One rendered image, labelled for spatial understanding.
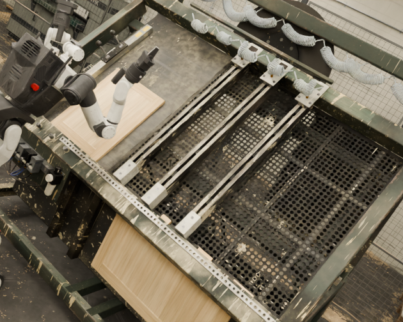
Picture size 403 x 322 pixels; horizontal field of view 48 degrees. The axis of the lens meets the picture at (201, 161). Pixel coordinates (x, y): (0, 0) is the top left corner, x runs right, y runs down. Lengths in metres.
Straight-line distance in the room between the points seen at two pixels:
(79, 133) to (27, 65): 0.65
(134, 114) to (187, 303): 1.14
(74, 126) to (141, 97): 0.44
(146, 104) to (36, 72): 0.78
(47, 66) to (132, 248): 1.13
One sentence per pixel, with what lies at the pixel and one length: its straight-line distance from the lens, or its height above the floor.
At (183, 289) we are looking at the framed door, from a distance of 2.60.
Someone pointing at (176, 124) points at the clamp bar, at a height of 1.28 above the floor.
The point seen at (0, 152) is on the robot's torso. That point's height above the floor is 0.84.
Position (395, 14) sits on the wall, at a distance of 7.27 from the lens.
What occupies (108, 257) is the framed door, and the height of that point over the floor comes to 0.38.
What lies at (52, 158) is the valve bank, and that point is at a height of 0.77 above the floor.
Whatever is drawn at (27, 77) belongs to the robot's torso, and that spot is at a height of 1.26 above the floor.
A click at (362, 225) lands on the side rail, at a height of 1.39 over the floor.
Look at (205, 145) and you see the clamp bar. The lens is 2.57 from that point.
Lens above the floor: 1.93
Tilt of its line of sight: 17 degrees down
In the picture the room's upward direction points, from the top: 29 degrees clockwise
